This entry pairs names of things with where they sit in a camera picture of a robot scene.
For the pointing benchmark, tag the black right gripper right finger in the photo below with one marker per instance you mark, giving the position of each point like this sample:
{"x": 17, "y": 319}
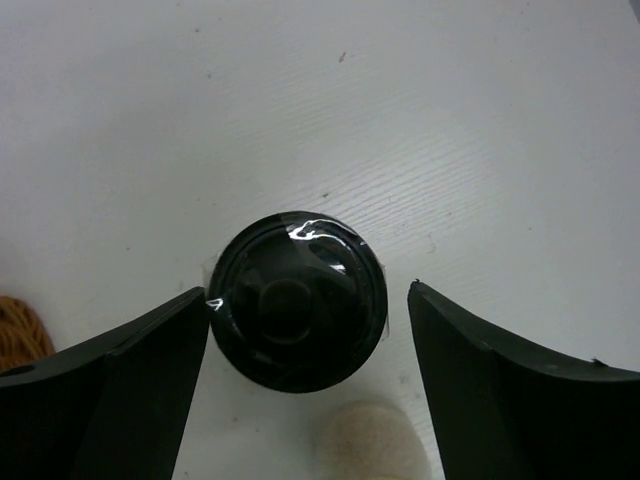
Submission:
{"x": 504, "y": 407}

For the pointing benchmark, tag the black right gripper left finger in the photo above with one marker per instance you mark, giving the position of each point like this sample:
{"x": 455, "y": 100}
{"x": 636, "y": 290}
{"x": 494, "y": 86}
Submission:
{"x": 112, "y": 407}

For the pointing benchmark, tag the black knob grinder bottle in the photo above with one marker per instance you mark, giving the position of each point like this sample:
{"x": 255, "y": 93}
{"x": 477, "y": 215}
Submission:
{"x": 299, "y": 302}

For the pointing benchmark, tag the brown wicker divided basket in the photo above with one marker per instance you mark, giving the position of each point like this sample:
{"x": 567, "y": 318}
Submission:
{"x": 24, "y": 338}

